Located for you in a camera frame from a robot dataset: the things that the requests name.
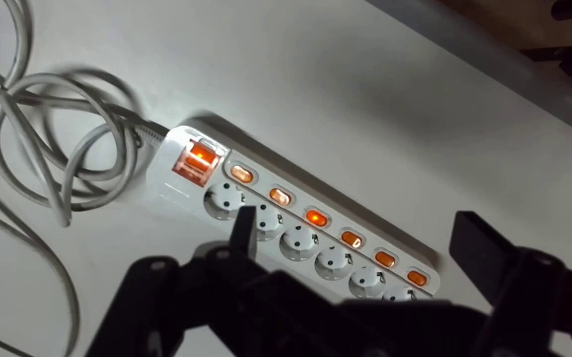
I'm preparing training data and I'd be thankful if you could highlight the white six-socket power strip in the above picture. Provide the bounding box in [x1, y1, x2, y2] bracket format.
[146, 118, 444, 306]

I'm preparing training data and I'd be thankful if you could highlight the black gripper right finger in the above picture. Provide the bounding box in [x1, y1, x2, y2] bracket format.
[364, 211, 572, 357]

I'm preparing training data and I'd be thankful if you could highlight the white power strip cable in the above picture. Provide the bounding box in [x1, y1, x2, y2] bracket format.
[0, 0, 169, 357]

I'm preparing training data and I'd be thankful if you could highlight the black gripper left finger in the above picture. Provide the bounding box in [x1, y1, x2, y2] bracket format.
[86, 205, 368, 357]

